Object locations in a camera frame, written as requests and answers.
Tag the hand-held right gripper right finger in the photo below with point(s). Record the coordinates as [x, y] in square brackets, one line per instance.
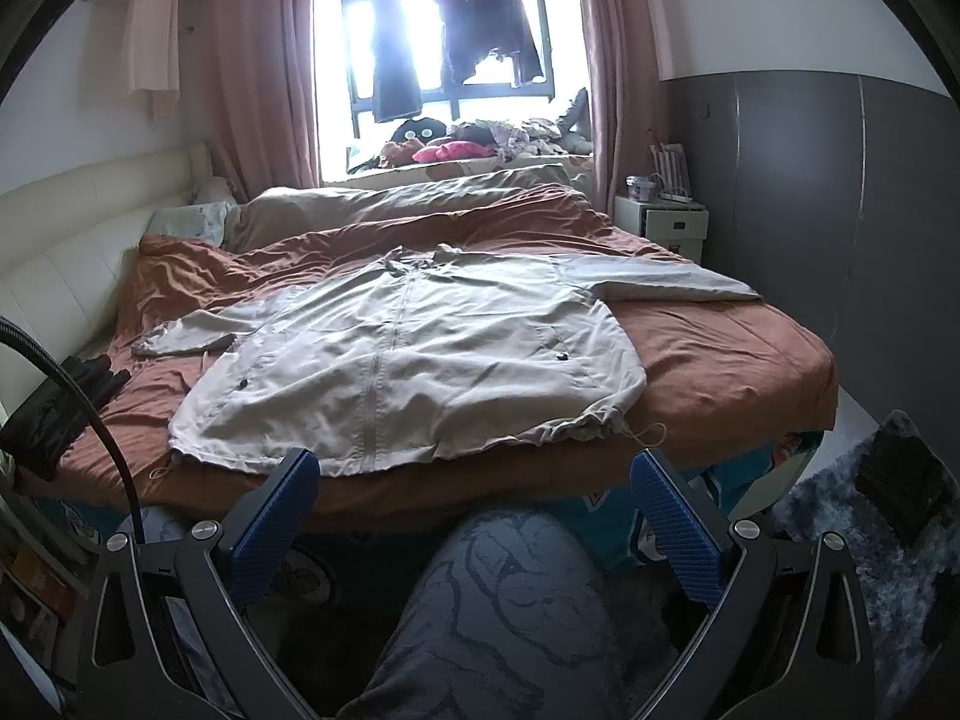
[675, 529]

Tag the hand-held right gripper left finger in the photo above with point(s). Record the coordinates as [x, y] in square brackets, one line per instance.
[271, 521]

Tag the beige zip jacket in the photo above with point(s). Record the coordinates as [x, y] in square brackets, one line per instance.
[420, 360]

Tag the dark hanging clothes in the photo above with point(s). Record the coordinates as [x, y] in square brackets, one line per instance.
[352, 52]

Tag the teal printed bed sheet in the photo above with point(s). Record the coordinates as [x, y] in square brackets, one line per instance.
[600, 514]

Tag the grey shaggy rug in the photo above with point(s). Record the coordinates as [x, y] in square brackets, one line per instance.
[825, 540]

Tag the brown fleece blanket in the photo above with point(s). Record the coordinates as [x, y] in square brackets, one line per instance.
[712, 360]

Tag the person's leg in patterned pants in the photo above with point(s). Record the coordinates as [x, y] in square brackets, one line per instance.
[487, 615]

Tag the dark cloth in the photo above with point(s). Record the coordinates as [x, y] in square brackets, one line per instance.
[45, 420]
[896, 480]

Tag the colourful printed box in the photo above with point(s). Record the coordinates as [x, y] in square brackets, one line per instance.
[37, 592]

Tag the white nightstand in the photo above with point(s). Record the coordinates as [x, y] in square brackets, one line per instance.
[664, 229]

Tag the light blue printed pillow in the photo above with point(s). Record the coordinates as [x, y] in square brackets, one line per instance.
[187, 221]

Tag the beige duvet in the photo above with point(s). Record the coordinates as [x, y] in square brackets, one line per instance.
[315, 210]

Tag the white power strip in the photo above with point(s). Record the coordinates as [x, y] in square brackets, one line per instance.
[682, 200]

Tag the grey wardrobe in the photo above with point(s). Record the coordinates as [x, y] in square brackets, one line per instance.
[787, 202]

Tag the cream padded headboard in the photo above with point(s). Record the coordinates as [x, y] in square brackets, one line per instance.
[67, 240]

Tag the white slatted rack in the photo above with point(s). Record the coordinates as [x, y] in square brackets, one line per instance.
[671, 169]

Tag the pink cloth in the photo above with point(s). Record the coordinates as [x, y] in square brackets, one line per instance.
[450, 152]

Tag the black plush toy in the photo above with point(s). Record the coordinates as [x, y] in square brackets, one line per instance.
[416, 131]

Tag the pink curtain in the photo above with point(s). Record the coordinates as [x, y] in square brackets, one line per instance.
[619, 75]
[247, 67]

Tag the dark hanging pants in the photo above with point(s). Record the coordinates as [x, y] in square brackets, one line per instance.
[394, 60]

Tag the cream hanging cloth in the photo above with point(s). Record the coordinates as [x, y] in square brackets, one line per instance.
[154, 30]

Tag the dark hanging jacket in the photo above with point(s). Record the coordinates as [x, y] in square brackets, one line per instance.
[491, 22]

